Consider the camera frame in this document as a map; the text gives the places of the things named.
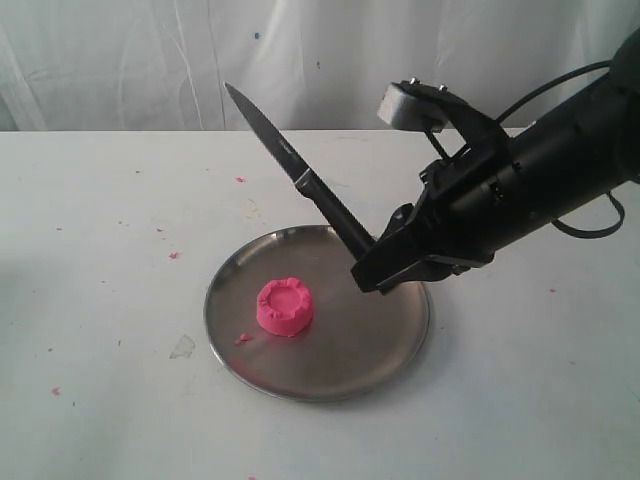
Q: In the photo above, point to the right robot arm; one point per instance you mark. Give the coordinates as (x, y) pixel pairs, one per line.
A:
(581, 149)

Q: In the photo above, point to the black knife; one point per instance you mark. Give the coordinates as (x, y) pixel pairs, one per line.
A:
(352, 233)

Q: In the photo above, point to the white backdrop curtain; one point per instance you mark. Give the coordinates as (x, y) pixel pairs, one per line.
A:
(163, 65)

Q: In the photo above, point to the pink play dough lump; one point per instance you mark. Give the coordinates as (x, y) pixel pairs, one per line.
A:
(284, 307)

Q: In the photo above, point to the small pink clay crumb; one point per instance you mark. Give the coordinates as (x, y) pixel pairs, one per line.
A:
(242, 339)

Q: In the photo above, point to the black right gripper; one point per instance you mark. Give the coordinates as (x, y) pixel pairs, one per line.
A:
(469, 210)

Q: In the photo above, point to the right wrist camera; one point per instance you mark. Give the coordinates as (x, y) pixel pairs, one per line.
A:
(403, 111)

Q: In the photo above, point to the round steel plate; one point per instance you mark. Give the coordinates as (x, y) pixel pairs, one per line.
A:
(355, 342)

